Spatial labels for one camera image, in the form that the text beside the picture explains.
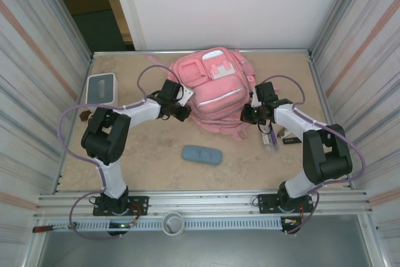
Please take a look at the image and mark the translucent side panel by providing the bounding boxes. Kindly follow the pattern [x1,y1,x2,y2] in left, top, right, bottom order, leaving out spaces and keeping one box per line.
[307,0,400,267]
[0,0,94,267]

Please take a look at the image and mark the aluminium mounting rail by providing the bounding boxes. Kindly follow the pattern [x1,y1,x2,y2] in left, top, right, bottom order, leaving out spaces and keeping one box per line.
[36,189,374,218]

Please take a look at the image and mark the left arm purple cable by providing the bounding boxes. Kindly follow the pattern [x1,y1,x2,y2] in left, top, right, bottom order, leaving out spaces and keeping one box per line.
[58,65,188,240]

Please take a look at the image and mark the red-handled screwdriver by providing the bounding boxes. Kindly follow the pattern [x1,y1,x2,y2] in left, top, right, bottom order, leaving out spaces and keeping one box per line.
[32,222,78,233]

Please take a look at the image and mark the white slotted cable duct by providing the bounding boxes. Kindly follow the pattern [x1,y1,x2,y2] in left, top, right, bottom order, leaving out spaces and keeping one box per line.
[73,218,286,231]

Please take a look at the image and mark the grey metal shelf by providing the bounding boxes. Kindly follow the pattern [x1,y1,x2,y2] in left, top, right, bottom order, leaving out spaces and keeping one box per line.
[23,215,388,267]

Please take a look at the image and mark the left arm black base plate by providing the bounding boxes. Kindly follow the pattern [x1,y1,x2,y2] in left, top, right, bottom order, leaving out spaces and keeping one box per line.
[92,196,149,217]

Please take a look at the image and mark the purple pen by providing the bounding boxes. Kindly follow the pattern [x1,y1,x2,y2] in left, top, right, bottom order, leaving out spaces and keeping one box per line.
[269,123,279,153]

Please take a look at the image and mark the pink backpack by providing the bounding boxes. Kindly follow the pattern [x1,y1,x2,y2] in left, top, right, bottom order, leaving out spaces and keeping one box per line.
[145,47,257,141]

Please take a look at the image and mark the grey round cup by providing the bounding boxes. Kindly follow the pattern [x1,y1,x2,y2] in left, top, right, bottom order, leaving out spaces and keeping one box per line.
[162,212,185,236]

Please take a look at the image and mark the white tissue box grey top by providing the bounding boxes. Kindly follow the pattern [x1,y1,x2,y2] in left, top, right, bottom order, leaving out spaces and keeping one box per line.
[86,73,121,105]

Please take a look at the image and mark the blue-grey pencil case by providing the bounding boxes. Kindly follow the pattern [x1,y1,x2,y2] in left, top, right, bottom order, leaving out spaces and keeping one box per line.
[181,144,223,166]

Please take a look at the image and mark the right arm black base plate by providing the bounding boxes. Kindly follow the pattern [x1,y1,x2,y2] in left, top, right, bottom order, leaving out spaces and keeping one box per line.
[256,193,314,214]

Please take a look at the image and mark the aluminium table edge bar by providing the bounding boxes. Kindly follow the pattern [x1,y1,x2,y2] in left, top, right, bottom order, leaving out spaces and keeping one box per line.
[91,48,314,59]

